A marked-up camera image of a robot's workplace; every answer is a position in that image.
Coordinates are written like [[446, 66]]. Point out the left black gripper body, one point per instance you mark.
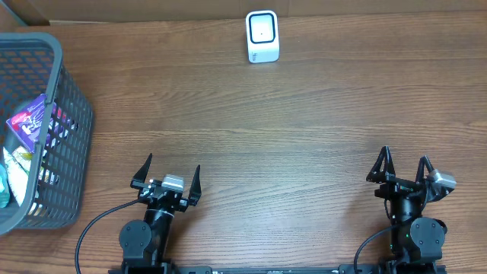
[[160, 194]]

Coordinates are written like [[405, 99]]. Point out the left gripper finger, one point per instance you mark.
[[141, 174], [195, 190]]

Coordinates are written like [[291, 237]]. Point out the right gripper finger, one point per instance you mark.
[[424, 164], [383, 169]]

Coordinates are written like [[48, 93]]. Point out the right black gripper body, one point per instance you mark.
[[400, 183]]

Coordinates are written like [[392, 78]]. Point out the purple sanitary pad pack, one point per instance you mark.
[[26, 124]]

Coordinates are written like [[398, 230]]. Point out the teal wet wipes pack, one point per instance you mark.
[[4, 190]]

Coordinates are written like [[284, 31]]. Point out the green yellow snack pouch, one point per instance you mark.
[[24, 158]]

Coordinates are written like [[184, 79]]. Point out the white cream tube gold cap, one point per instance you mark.
[[17, 178]]

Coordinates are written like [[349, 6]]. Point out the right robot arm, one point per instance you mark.
[[415, 240]]

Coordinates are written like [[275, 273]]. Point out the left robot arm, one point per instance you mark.
[[144, 242]]

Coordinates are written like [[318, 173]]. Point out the white barcode scanner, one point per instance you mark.
[[262, 31]]

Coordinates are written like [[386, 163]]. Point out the grey plastic mesh basket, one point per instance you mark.
[[31, 65]]

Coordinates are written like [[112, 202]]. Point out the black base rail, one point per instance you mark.
[[341, 269]]

